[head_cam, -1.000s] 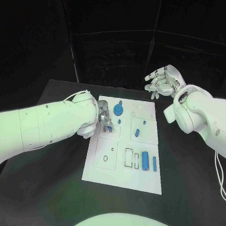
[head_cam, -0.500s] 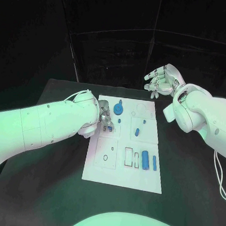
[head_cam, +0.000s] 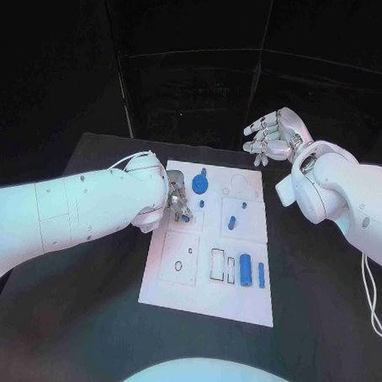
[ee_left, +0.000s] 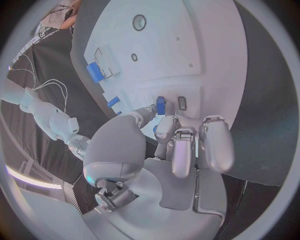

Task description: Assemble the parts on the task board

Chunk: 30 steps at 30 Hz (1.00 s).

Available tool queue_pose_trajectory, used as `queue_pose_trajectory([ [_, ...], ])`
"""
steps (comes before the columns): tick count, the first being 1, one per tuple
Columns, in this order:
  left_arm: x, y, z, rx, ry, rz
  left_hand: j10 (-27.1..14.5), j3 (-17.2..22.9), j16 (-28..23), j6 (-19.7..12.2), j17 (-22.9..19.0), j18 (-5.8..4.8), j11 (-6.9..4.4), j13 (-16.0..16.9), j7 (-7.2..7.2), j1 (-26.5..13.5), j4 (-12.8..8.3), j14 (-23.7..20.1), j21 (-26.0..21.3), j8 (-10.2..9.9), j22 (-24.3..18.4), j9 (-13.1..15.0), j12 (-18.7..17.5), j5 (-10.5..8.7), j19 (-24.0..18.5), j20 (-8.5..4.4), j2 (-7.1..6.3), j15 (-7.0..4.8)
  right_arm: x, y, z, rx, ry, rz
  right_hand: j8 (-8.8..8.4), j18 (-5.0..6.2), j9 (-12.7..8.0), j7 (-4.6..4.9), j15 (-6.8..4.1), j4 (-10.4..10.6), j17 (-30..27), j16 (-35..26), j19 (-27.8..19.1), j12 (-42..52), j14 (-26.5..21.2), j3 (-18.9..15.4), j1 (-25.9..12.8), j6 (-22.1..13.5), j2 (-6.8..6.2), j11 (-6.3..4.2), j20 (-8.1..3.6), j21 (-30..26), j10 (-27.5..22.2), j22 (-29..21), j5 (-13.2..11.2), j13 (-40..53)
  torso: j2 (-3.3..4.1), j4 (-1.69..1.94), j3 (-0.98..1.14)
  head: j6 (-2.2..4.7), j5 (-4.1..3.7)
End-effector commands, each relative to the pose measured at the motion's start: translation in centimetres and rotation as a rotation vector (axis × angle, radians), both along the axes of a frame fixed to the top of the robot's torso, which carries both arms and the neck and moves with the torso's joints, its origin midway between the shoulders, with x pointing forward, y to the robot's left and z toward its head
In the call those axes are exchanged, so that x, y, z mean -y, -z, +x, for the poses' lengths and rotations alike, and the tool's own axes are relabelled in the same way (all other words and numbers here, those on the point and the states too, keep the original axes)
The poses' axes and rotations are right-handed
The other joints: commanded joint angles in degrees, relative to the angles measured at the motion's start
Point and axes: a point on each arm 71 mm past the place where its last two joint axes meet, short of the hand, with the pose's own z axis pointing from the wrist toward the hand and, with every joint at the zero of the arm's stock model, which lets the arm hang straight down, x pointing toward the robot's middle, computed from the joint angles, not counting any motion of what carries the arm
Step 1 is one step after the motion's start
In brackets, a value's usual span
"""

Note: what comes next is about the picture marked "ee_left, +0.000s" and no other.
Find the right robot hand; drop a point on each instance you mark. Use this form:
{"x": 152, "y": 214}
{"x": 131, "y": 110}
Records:
{"x": 78, "y": 144}

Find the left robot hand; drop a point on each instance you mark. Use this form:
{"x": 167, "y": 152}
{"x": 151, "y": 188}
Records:
{"x": 145, "y": 187}

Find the blue plug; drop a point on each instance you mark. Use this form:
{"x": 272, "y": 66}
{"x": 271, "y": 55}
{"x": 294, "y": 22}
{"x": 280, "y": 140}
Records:
{"x": 160, "y": 106}

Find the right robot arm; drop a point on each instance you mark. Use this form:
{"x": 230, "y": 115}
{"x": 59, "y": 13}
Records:
{"x": 42, "y": 110}

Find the white task board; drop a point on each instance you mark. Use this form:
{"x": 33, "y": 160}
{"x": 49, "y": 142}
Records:
{"x": 164, "y": 56}

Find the small blue peg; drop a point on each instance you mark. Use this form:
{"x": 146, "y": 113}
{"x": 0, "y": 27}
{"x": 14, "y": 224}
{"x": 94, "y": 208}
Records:
{"x": 119, "y": 112}

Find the blue cylinder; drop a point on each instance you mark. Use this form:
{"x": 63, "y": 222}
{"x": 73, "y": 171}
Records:
{"x": 155, "y": 129}

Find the blue block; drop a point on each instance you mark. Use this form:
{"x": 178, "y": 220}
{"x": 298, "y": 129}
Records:
{"x": 95, "y": 72}

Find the person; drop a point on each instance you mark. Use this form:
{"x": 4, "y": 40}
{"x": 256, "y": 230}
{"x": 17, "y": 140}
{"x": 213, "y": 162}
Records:
{"x": 70, "y": 18}

